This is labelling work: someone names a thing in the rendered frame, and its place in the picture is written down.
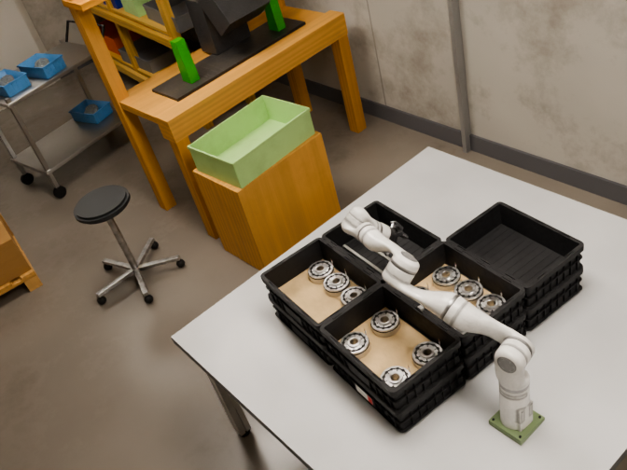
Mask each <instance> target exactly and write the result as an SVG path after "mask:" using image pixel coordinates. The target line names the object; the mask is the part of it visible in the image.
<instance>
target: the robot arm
mask: <svg viewBox="0 0 627 470"><path fill-rule="evenodd" d="M390 224H391V227H389V226H387V225H386V224H384V223H382V222H378V221H377V220H375V219H373V218H371V217H370V216H369V214H368V213H367V211H366V210H365V209H364V208H362V207H360V206H355V207H353V208H352V209H351V210H350V212H349V213H348V215H347V216H345V218H344V219H343V220H342V222H341V228H342V230H343V231H344V232H345V233H347V234H349V235H351V236H354V237H356V238H358V239H359V240H360V241H361V242H362V243H363V245H365V246H366V247H367V248H368V249H369V250H371V251H373V252H387V253H385V256H391V259H390V261H389V262H388V264H387V266H386V267H385V269H384V271H383V274H382V277H383V279H384V280H385V281H386V282H387V283H388V284H389V285H391V286H392V287H394V288H395V289H396V290H398V291H399V292H401V293H403V294H404V295H406V296H408V297H410V298H412V299H413V300H415V301H417V302H418V303H420V304H421V305H423V306H424V307H425V308H427V309H428V310H430V311H431V312H433V313H434V314H435V315H437V316H438V318H440V319H441V320H443V321H444V322H445V323H447V324H448V325H450V326H451V327H453V328H455V329H457V330H460V331H464V332H468V333H476V334H482V335H485V336H487V337H490V338H492V339H494V340H496V341H497V342H499V343H500V344H501V345H500V346H499V348H498V349H497V350H496V352H495V374H496V377H497V379H498V385H499V409H500V421H501V422H502V424H503V425H504V426H506V427H507V428H509V429H511V430H518V431H519V432H521V431H522V430H523V429H524V428H525V427H527V426H528V425H529V424H530V423H531V422H532V421H533V401H532V400H531V399H530V375H529V373H528V371H527V370H526V369H525V367H526V366H527V364H528V363H529V361H530V360H531V359H532V357H533V355H534V354H535V347H534V345H533V343H532V342H531V341H530V340H529V339H528V338H526V337H525V336H523V335H522V334H520V333H518V332H517V331H515V330H513V329H511V328H509V327H508V326H506V325H503V324H501V323H500V322H498V321H497V320H495V319H494V318H492V317H491V316H489V315H488V314H486V313H484V312H483V311H481V310H479V309H478V308H476V307H475V306H474V305H472V304H471V303H470V302H468V301H467V300H465V299H464V298H462V297H460V296H459V295H457V294H456V293H454V292H448V291H428V290H423V289H420V288H417V287H415V286H413V285H412V284H411V281H412V279H413V278H414V276H415V274H416V273H417V271H418V269H419V268H420V265H419V263H418V261H417V260H416V259H415V258H414V257H413V256H412V255H410V254H409V253H408V252H406V251H405V250H403V249H402V248H401V247H399V246H398V244H397V238H398V236H399V237H401V238H403V239H408V238H409V237H408V236H407V234H405V233H404V232H403V231H402V230H403V227H402V226H401V225H400V224H399V223H398V222H397V221H390ZM396 230H397V232H396Z"/></svg>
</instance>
